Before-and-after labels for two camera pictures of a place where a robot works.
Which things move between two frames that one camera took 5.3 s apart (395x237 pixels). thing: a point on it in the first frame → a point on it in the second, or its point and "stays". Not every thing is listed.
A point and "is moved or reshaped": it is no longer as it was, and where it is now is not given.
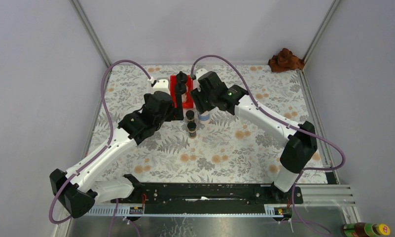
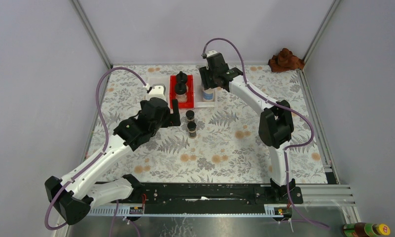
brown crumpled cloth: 285,61 stays
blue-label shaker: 204,117 is moved or reshaped
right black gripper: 197,98 → 204,73
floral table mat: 233,148 stays
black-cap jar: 181,78 stays
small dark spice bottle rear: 190,114 stays
